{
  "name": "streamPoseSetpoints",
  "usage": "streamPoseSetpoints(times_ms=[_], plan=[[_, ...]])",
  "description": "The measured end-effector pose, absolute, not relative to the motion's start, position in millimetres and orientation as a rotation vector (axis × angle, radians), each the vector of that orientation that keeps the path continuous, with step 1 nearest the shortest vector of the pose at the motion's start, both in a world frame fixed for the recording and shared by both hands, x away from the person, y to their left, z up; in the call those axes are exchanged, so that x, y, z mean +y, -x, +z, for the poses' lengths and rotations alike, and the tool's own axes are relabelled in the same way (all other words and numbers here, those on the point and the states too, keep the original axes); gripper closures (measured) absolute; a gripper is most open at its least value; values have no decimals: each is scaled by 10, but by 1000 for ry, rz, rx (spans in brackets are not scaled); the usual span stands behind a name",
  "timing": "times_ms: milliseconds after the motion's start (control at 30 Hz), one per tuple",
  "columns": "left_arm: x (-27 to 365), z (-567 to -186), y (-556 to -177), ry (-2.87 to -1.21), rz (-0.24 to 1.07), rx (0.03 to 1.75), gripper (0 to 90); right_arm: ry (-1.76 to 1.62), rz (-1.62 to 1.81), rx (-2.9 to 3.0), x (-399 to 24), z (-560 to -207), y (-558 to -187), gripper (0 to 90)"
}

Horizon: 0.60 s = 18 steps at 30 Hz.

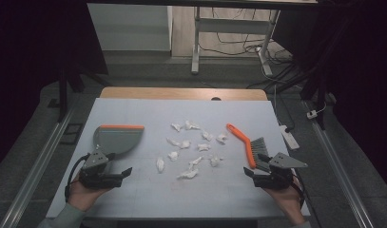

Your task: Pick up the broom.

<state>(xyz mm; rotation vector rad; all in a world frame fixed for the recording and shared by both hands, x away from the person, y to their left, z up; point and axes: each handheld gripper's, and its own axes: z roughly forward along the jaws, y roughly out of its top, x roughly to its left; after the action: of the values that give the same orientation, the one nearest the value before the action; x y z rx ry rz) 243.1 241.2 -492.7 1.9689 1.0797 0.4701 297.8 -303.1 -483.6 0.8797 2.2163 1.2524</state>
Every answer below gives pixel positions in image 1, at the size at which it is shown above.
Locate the pale blue table board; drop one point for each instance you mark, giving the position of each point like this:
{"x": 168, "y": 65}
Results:
{"x": 150, "y": 196}

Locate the white desk frame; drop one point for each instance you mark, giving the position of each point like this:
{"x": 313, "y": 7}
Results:
{"x": 232, "y": 26}

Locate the white plug adapter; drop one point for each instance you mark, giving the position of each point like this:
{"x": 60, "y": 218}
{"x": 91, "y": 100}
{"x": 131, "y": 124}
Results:
{"x": 312, "y": 114}

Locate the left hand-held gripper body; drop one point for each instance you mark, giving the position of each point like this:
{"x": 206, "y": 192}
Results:
{"x": 94, "y": 163}

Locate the person's left hand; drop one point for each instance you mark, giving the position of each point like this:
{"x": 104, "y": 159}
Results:
{"x": 81, "y": 198}

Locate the dark curtain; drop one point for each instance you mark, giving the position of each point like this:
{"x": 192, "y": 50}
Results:
{"x": 356, "y": 63}
{"x": 29, "y": 63}

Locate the black floor frame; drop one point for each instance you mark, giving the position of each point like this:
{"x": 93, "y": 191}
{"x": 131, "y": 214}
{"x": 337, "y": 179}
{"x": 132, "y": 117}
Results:
{"x": 72, "y": 133}

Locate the pile of white paper scraps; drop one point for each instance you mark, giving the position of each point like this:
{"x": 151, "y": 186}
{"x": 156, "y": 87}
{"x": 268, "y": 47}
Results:
{"x": 184, "y": 144}

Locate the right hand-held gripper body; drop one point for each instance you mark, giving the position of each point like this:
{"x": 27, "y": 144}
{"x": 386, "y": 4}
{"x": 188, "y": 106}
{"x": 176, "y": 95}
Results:
{"x": 281, "y": 163}

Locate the metal floor rail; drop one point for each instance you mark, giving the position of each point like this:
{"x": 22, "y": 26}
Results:
{"x": 39, "y": 171}
{"x": 340, "y": 171}

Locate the black metal stand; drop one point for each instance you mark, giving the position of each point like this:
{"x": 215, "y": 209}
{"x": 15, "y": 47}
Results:
{"x": 319, "y": 91}
{"x": 62, "y": 88}

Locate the white power strip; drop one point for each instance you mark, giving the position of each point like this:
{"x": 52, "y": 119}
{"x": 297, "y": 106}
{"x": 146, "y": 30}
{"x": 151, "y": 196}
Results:
{"x": 289, "y": 137}

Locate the white cabinet panel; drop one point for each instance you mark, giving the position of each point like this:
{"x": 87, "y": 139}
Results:
{"x": 131, "y": 28}

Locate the person's right hand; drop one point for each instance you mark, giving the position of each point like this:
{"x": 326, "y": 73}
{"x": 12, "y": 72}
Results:
{"x": 289, "y": 201}

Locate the wooden table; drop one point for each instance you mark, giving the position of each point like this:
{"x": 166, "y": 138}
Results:
{"x": 169, "y": 93}

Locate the grey dustpan with orange edge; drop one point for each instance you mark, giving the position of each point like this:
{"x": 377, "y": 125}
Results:
{"x": 118, "y": 139}

